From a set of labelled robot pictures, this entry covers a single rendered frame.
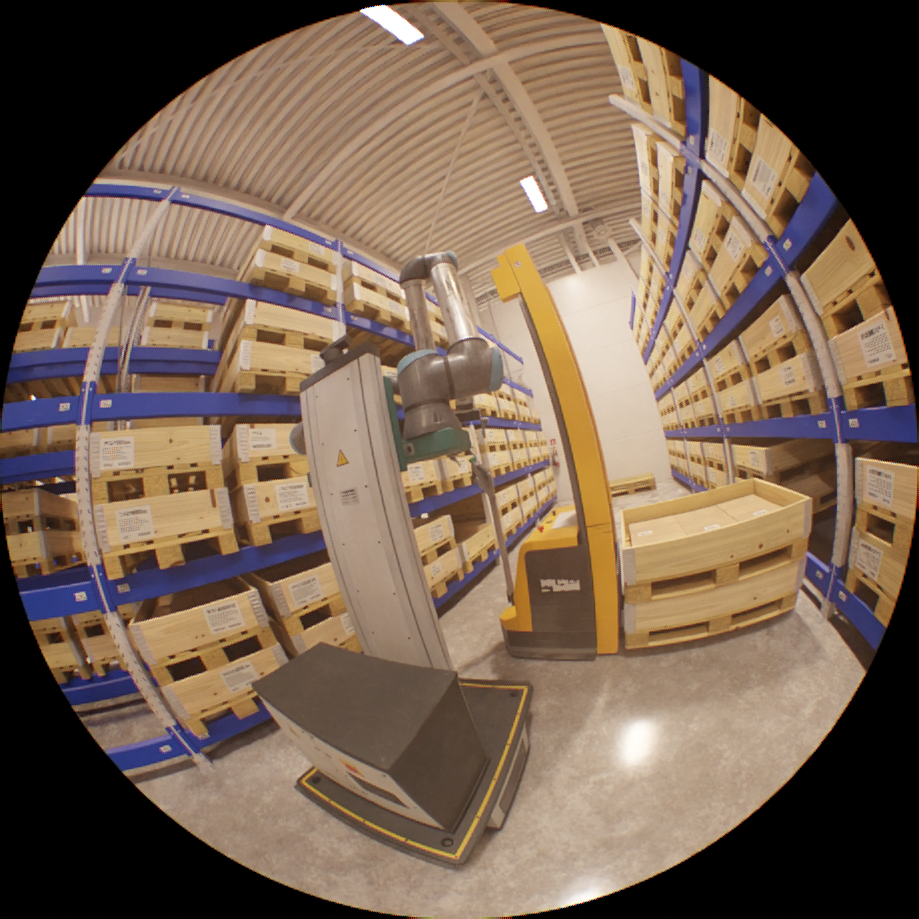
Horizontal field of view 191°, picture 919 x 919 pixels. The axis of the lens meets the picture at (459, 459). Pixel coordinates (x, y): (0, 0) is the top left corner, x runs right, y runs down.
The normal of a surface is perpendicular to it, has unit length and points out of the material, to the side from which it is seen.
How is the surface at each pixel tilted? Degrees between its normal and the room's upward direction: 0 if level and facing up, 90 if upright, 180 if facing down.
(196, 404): 90
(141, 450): 90
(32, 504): 90
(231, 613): 90
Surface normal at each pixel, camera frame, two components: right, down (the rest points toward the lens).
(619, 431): -0.52, 0.07
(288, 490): 0.83, -0.21
